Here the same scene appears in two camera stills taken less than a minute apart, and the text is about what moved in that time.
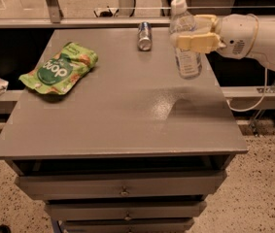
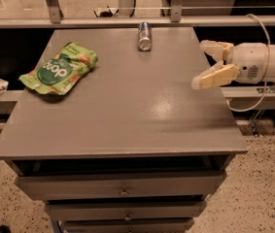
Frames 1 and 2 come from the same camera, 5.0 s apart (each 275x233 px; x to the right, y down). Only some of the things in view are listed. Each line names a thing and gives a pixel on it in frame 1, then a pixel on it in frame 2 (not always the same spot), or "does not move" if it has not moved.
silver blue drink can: x=145 y=36 does not move
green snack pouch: x=58 y=73 does not move
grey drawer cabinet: x=133 y=147 does not move
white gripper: x=234 y=35 -> x=250 y=62
